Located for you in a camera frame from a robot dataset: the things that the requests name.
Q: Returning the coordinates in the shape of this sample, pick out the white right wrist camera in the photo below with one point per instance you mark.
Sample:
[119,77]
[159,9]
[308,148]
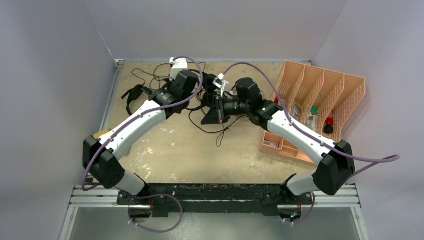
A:
[221,83]

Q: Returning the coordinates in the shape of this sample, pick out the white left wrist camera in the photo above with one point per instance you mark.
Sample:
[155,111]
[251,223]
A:
[177,65]

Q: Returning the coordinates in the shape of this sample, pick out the black headband headset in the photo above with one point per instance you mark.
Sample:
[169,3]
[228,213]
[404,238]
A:
[133,94]

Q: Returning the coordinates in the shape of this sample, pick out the black over-ear headphones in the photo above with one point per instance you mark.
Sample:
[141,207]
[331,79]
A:
[208,89]

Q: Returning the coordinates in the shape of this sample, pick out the green cap object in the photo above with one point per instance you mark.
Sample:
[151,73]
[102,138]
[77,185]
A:
[314,110]

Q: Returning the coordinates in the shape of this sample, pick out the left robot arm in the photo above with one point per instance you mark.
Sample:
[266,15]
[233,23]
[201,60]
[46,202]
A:
[101,156]

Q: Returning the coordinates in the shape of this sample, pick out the white box in front tray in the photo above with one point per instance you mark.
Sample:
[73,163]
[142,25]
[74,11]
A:
[271,144]

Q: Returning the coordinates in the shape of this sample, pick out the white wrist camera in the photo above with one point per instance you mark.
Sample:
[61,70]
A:
[177,65]
[221,83]

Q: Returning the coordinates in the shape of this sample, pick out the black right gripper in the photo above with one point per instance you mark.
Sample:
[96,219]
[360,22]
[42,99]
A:
[217,114]

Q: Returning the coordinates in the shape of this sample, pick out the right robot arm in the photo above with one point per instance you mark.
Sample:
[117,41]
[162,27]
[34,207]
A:
[333,159]

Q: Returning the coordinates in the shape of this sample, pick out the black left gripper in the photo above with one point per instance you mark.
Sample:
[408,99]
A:
[173,82]

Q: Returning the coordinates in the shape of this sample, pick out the peach plastic file organizer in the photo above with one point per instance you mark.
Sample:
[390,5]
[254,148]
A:
[335,94]

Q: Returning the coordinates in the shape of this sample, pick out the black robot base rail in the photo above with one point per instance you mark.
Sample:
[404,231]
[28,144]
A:
[267,199]

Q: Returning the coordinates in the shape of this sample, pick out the large white staples box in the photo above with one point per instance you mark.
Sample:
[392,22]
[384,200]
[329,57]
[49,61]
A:
[311,121]

